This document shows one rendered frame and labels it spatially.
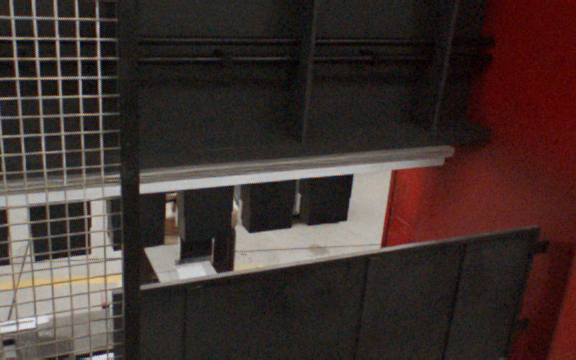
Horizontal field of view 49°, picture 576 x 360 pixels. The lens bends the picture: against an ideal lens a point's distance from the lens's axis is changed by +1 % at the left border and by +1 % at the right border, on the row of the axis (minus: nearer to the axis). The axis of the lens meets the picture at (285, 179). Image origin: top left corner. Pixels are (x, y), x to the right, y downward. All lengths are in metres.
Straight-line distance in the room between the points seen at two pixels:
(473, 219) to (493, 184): 0.15
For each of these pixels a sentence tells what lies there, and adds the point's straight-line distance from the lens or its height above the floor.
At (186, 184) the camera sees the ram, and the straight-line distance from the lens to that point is 1.77.
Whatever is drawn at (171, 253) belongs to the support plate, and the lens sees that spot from 2.15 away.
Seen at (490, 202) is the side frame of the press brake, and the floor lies 1.30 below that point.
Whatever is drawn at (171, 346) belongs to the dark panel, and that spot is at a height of 1.18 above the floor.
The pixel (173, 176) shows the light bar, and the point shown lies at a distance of 1.52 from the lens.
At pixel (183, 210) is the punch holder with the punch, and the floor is 1.27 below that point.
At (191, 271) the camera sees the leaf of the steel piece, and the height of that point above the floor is 1.00.
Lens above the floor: 2.02
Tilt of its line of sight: 21 degrees down
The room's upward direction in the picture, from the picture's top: 5 degrees clockwise
